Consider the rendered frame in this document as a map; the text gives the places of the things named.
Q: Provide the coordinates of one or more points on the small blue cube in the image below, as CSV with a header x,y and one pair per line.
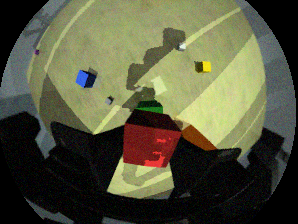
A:
x,y
85,79

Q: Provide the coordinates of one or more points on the small yellow block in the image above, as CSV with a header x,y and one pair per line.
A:
x,y
204,66

